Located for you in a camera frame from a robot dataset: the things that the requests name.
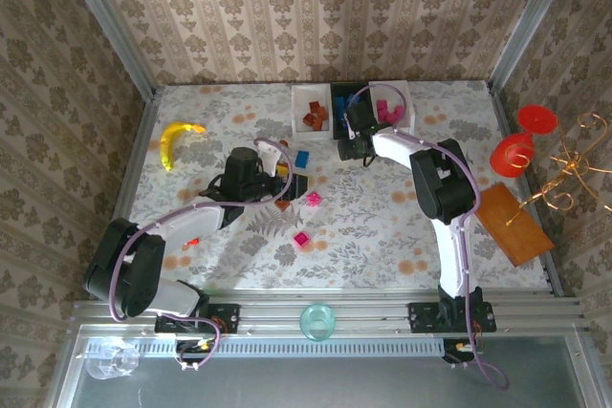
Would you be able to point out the grey metal platform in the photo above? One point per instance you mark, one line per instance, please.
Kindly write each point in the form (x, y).
(311, 384)

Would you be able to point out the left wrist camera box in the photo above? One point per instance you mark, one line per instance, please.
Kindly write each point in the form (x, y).
(272, 155)

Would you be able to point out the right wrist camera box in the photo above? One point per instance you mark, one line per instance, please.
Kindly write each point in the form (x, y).
(352, 128)

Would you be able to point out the black plastic bin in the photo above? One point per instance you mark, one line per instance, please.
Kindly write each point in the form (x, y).
(337, 133)

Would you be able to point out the yellow toy banana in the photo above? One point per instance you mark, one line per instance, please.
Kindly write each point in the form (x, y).
(168, 140)

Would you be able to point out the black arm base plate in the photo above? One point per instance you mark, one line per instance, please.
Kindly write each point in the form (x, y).
(421, 319)
(225, 318)

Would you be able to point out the red plastic goblet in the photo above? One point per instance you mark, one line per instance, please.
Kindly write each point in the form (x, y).
(538, 120)

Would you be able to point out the aluminium frame post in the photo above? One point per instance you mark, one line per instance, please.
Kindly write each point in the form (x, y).
(531, 21)
(110, 26)

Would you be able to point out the clear plastic cup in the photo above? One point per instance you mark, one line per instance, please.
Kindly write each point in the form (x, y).
(112, 358)

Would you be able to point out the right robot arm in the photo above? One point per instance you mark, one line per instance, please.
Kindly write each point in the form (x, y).
(454, 255)

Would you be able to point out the small red plastic piece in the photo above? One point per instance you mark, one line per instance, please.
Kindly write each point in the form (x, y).
(191, 242)

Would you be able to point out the white plastic bin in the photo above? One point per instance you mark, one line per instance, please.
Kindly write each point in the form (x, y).
(408, 126)
(299, 131)

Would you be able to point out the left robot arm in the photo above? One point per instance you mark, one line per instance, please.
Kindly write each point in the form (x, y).
(191, 221)

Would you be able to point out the wide aluminium frame rail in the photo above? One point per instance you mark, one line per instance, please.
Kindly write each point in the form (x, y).
(277, 317)

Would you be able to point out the floral patterned tablecloth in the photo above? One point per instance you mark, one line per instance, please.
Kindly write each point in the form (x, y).
(363, 245)

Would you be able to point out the teal glass cup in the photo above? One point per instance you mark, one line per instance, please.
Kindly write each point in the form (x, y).
(317, 322)

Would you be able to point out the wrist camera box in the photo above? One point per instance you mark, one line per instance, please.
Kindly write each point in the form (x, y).
(352, 128)
(272, 155)

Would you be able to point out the brown wooden board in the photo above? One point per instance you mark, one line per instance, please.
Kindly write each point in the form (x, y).
(516, 236)

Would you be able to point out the pink lego brick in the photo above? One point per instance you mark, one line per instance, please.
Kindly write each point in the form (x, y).
(384, 117)
(313, 199)
(381, 105)
(395, 118)
(400, 109)
(301, 239)

